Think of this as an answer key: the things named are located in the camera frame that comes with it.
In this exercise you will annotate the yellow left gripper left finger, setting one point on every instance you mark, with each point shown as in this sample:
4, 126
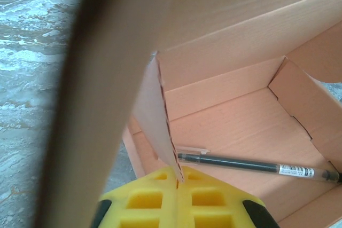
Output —
168, 206

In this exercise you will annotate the black pen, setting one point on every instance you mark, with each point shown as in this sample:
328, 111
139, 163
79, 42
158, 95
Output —
240, 163

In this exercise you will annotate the pink paper box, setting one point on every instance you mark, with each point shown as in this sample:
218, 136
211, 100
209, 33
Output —
240, 121

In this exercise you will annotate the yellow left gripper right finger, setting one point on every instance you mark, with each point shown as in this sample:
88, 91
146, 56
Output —
184, 206

